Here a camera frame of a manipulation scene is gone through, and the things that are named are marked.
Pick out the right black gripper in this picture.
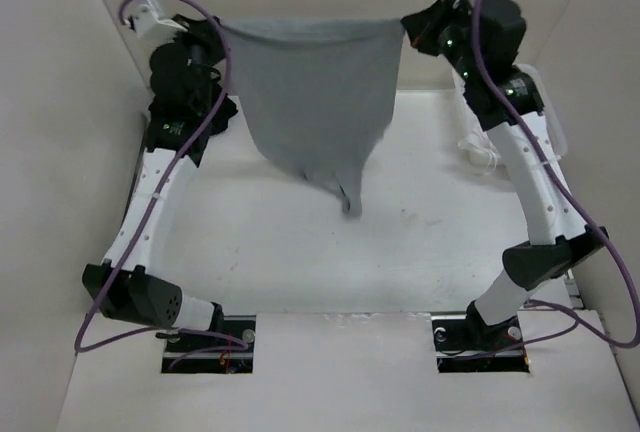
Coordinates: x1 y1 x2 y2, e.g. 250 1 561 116
403 0 482 83

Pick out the grey tank top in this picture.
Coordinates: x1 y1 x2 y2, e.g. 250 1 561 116
222 18 404 218

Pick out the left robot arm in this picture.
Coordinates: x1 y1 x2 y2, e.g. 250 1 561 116
82 15 238 351

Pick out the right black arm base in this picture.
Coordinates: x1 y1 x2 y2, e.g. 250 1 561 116
431 307 530 373

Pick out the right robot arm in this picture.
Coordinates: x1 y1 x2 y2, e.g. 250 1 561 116
401 0 603 348

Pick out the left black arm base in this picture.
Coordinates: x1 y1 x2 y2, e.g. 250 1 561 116
155 315 257 375

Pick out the folded black tank top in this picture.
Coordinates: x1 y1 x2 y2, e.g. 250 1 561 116
147 97 238 149

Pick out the white tank top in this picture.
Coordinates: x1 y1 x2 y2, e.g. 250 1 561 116
458 119 502 175

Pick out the white plastic basket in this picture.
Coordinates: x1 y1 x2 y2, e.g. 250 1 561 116
517 63 568 157

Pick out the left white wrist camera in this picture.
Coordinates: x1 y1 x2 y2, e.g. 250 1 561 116
123 0 187 43

